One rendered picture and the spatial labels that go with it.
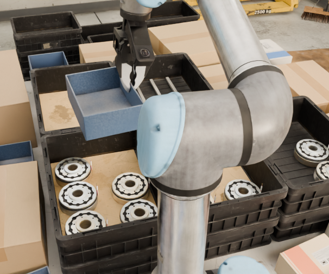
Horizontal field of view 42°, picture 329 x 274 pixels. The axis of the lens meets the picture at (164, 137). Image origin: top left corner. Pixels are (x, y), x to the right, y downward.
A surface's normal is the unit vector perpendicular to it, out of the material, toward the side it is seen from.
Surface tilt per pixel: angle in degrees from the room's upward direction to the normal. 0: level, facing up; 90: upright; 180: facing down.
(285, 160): 0
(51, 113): 0
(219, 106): 21
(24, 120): 90
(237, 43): 30
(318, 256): 0
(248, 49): 15
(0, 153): 90
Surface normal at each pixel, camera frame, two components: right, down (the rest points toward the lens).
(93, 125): 0.38, 0.58
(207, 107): 0.10, -0.51
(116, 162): 0.04, -0.79
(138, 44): 0.31, -0.41
